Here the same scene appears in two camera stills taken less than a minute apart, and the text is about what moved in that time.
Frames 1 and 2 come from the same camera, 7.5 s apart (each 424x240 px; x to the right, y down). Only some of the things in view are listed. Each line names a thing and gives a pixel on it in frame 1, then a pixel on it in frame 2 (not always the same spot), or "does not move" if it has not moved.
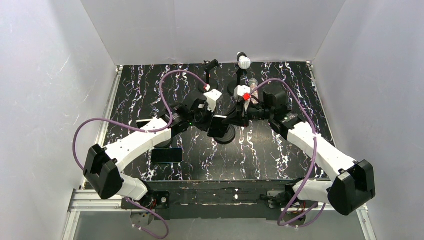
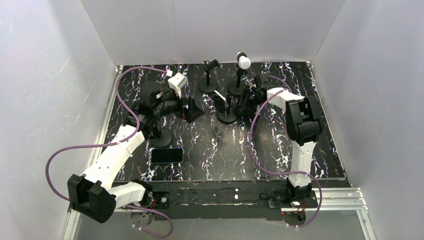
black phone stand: x=228 y=137 → x=231 y=117
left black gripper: x=205 y=117 → x=185 y=108
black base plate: x=212 y=200 does not move
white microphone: x=244 y=61 does not move
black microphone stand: x=236 y=83 does not move
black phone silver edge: x=217 y=128 → x=220 y=103
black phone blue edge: x=167 y=155 does not move
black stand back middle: x=209 y=86 does not move
